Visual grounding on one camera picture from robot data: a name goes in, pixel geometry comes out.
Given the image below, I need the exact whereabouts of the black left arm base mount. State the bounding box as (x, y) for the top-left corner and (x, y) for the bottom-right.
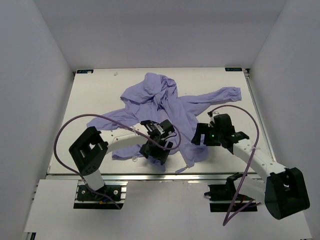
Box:
(73, 180), (128, 210)

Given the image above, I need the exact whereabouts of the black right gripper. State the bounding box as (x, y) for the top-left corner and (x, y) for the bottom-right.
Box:
(191, 123), (223, 147)

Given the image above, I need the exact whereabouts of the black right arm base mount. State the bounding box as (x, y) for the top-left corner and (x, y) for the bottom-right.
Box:
(204, 172), (258, 213)

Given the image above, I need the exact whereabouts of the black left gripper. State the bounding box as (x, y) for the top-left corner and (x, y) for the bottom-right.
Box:
(139, 137), (173, 164)

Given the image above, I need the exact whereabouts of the lavender zip-up hooded jacket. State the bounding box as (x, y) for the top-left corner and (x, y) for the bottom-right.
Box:
(90, 72), (242, 173)

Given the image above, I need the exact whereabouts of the blue label sticker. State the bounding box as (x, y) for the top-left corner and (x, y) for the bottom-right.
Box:
(224, 67), (243, 72)
(76, 69), (94, 74)

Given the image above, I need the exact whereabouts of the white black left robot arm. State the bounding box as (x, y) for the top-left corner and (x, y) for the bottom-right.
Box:
(69, 120), (175, 200)

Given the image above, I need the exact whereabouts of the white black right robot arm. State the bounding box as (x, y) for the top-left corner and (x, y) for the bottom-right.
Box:
(191, 114), (310, 220)

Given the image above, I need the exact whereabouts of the blue label sticker right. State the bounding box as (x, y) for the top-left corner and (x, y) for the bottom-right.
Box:
(224, 67), (243, 72)

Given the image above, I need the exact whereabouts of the blue label sticker left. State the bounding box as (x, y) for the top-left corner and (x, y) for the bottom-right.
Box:
(76, 69), (94, 74)

